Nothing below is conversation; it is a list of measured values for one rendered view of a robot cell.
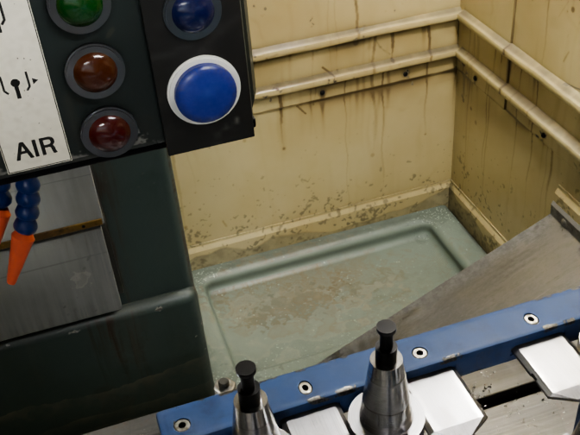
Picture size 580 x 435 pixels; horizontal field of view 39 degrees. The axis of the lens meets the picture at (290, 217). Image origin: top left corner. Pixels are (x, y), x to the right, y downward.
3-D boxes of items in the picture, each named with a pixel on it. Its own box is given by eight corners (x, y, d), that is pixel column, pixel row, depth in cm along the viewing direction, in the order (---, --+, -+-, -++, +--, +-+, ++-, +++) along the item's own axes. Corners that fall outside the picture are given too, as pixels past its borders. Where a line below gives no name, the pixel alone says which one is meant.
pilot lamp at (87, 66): (125, 91, 38) (116, 47, 36) (77, 101, 37) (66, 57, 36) (122, 85, 38) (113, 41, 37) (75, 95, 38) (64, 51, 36)
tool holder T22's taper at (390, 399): (399, 388, 70) (400, 331, 66) (423, 427, 66) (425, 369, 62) (350, 404, 69) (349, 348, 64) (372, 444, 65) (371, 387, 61)
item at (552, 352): (609, 393, 70) (611, 386, 69) (555, 411, 69) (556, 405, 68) (563, 337, 75) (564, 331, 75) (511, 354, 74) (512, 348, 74)
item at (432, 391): (494, 431, 67) (495, 425, 67) (436, 450, 66) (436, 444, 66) (454, 372, 73) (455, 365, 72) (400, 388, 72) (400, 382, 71)
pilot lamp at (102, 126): (137, 150, 39) (129, 110, 38) (91, 160, 39) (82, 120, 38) (135, 144, 40) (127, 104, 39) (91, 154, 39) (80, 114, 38)
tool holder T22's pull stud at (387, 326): (391, 348, 64) (391, 315, 62) (400, 362, 63) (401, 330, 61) (371, 354, 64) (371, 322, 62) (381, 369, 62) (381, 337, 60)
